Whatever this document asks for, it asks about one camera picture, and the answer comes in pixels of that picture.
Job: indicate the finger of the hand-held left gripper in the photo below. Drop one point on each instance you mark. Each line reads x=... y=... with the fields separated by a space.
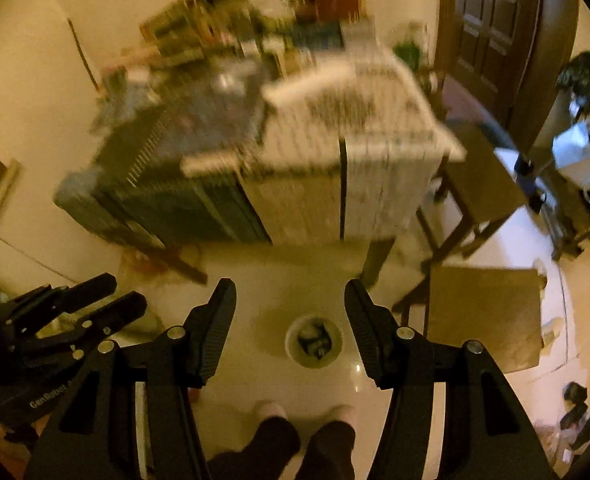
x=70 y=295
x=115 y=315

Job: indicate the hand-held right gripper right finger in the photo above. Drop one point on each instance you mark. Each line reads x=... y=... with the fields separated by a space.
x=369 y=335

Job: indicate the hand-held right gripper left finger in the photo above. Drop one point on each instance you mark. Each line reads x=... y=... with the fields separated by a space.
x=216 y=335

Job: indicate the white round trash bin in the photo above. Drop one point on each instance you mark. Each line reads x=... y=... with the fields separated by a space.
x=314 y=342

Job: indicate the person's right leg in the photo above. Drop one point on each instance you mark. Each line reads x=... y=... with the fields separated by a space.
x=332 y=445

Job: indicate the person's leg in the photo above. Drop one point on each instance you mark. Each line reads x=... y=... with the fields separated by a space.
x=260 y=445
x=332 y=445

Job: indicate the wooden stool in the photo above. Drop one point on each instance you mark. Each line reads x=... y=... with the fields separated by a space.
x=480 y=180
x=485 y=315

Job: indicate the person's left leg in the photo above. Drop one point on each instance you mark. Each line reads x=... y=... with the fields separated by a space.
x=260 y=445

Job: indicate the patchwork printed tablecloth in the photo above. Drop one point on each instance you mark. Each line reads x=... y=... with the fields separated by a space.
x=295 y=170

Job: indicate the black item on floor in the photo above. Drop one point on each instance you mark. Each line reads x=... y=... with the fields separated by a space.
x=577 y=412

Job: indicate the dark wooden rack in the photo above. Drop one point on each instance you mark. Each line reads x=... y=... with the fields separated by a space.
x=570 y=220

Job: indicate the white bag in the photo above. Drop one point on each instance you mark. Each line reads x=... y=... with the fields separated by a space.
x=577 y=152

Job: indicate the green plastic bag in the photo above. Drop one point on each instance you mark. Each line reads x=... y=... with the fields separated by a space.
x=410 y=52

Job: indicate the wooden door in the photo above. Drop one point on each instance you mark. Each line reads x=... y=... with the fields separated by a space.
x=492 y=25

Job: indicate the dark floral cloth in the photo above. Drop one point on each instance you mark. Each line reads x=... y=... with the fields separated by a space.
x=587 y=77

